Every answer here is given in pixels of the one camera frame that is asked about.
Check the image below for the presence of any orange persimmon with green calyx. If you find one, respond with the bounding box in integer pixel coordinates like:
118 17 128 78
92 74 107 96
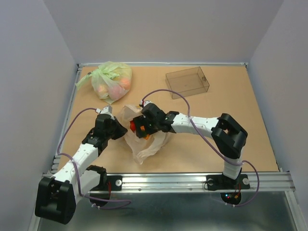
140 126 150 140

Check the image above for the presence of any orange translucent plastic bag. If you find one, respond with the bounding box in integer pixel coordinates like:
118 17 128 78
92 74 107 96
116 104 172 165

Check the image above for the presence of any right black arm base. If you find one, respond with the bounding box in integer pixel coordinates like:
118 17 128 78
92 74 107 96
203 174 250 206

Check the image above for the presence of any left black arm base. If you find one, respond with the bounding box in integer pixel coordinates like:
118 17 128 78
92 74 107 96
89 175 123 200

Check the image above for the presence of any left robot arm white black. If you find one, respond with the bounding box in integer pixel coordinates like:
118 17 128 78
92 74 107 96
35 113 128 224

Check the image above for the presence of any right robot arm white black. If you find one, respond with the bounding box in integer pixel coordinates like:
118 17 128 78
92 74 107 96
130 101 248 188

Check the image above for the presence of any green plastic bag with fruit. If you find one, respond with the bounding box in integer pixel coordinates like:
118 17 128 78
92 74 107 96
76 61 132 104

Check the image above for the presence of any clear plastic box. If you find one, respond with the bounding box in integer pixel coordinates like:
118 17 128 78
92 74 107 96
166 67 210 97

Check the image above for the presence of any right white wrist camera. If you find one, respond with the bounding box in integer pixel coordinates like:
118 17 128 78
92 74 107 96
139 100 152 108

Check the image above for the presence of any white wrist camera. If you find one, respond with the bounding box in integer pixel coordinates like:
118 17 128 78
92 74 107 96
95 105 114 120
139 100 152 108

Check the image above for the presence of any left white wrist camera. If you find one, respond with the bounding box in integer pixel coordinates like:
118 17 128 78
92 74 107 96
95 105 114 120

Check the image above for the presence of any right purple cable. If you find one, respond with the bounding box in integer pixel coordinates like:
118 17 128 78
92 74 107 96
141 89 260 207

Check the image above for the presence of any purple cable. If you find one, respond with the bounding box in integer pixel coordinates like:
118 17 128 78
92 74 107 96
55 108 132 210
141 89 260 207

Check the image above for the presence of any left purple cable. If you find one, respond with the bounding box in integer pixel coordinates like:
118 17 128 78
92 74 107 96
55 108 132 210

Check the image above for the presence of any aluminium front rail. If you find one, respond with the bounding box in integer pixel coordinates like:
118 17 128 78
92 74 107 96
38 171 295 193

